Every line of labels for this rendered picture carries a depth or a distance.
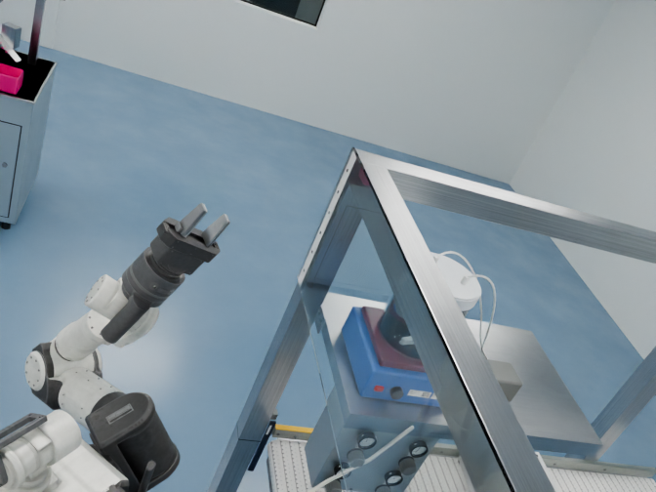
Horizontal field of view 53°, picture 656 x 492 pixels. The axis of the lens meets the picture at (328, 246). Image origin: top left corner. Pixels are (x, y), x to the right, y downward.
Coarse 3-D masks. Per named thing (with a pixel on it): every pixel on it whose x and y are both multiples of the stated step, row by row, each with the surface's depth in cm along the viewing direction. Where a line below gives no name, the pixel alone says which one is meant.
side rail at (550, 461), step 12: (276, 432) 171; (288, 432) 172; (300, 432) 173; (552, 456) 202; (564, 468) 205; (576, 468) 206; (588, 468) 207; (600, 468) 208; (612, 468) 209; (624, 468) 211; (636, 468) 213; (648, 468) 215
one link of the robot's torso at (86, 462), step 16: (80, 448) 106; (96, 448) 110; (64, 464) 103; (80, 464) 104; (96, 464) 105; (112, 464) 109; (64, 480) 101; (80, 480) 102; (96, 480) 102; (112, 480) 104; (128, 480) 107; (144, 480) 104
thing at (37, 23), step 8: (40, 0) 320; (64, 0) 318; (40, 8) 322; (40, 16) 324; (32, 24) 326; (40, 24) 326; (32, 32) 328; (40, 32) 330; (32, 40) 330; (32, 48) 332; (32, 56) 334; (32, 64) 337
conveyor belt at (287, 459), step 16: (272, 448) 170; (288, 448) 171; (304, 448) 173; (272, 464) 167; (288, 464) 167; (304, 464) 169; (272, 480) 164; (288, 480) 163; (304, 480) 164; (560, 480) 200; (576, 480) 202; (592, 480) 205; (608, 480) 208; (624, 480) 211; (640, 480) 214
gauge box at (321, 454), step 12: (324, 408) 139; (324, 420) 137; (312, 432) 142; (324, 432) 136; (312, 444) 140; (324, 444) 135; (312, 456) 139; (324, 456) 134; (336, 456) 132; (312, 468) 138; (324, 468) 134; (312, 480) 137
